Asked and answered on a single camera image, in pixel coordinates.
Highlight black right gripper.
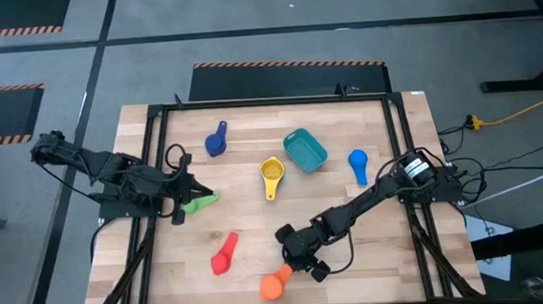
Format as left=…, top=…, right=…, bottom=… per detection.
left=273, top=217, right=334, bottom=287

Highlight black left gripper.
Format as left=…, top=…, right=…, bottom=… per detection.
left=156, top=150, right=217, bottom=227

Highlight green measuring cup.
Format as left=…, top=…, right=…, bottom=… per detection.
left=181, top=189, right=222, bottom=216

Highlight orange measuring cup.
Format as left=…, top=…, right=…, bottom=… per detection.
left=257, top=263, right=296, bottom=302

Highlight navy blue measuring cup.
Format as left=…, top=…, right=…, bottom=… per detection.
left=203, top=119, right=231, bottom=159

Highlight red measuring cup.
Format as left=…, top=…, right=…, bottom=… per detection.
left=208, top=230, right=243, bottom=277

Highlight yellow measuring cup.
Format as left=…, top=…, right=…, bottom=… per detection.
left=257, top=155, right=290, bottom=203

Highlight teal plastic basket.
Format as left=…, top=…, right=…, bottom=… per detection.
left=281, top=125, right=331, bottom=175

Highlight bright blue measuring cup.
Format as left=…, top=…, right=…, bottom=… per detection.
left=346, top=147, right=372, bottom=187

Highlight white sheet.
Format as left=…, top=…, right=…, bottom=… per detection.
left=465, top=211, right=516, bottom=284

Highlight black stand base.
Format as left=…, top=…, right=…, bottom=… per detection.
left=473, top=0, right=543, bottom=95

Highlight black aluminium table frame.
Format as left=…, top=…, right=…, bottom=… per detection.
left=69, top=73, right=487, bottom=304

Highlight yellow extension cord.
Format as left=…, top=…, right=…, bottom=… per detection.
left=463, top=87, right=543, bottom=133

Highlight black power cables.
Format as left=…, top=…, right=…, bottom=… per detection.
left=436, top=113, right=543, bottom=211

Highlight white floor cable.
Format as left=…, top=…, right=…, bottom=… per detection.
left=458, top=155, right=543, bottom=207

